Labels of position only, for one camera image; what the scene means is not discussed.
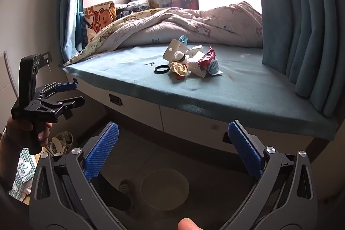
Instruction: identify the wide teal curtain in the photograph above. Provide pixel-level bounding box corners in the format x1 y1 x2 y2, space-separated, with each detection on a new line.
257 0 345 118

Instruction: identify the white card tag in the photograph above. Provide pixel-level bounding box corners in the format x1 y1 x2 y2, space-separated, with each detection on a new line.
162 39 187 62

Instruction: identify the white drawer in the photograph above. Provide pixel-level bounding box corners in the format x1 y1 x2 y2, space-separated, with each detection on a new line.
160 105 316 152
104 82 162 131

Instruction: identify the small full waste basket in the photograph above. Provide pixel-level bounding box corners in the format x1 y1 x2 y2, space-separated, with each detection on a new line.
50 130 75 157

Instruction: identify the teal bed mattress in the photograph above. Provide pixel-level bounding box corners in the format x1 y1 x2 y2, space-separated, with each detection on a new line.
63 43 339 141

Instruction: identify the red wrapper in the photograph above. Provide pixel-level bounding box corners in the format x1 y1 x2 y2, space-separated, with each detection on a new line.
198 46 216 70

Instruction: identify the pink printed quilt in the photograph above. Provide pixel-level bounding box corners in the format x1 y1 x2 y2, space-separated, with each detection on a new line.
63 1 264 67

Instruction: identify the narrow teal curtain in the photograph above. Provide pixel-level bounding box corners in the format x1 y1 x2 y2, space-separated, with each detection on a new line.
60 0 90 61

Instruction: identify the small white crumpled tissue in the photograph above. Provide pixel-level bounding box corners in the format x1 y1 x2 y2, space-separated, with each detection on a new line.
186 44 205 57

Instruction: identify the person's left forearm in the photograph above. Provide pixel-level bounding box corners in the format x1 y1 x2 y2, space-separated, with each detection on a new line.
0 129 23 193

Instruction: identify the green plaid cloth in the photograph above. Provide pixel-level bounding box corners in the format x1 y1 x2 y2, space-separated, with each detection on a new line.
8 148 37 199

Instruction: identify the black ring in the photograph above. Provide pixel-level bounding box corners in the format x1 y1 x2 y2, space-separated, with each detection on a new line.
154 64 170 75

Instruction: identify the dark printed cloth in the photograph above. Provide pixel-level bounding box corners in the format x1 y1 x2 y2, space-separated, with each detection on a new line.
116 5 153 21

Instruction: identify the person's right hand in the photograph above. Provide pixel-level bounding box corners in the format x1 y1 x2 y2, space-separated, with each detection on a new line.
177 217 200 230

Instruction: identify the orange cartoon pillow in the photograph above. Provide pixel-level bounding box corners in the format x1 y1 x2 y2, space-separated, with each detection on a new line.
83 2 118 43

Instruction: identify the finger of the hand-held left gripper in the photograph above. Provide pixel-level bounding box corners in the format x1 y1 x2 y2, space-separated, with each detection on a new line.
28 96 86 123
34 81 78 101

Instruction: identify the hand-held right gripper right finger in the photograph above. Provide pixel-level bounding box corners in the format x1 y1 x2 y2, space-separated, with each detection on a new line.
228 119 319 230

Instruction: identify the person's left hand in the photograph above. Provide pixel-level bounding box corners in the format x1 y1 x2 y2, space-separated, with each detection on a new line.
5 117 54 151

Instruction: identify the large white tissue paper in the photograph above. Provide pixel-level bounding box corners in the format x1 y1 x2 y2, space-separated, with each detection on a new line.
186 52 208 78

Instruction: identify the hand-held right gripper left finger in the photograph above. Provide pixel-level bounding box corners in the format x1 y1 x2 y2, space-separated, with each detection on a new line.
28 122 128 230

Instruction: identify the blue face mask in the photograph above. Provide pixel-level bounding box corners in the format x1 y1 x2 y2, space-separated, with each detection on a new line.
206 58 223 77

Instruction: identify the white waste bin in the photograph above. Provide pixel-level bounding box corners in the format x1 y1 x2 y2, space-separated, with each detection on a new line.
140 168 190 211

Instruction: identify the white sock roll black band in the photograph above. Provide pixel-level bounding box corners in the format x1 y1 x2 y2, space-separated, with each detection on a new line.
172 50 190 64

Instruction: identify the yellow paper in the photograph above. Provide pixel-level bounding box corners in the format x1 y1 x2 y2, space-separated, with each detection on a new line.
169 61 188 80

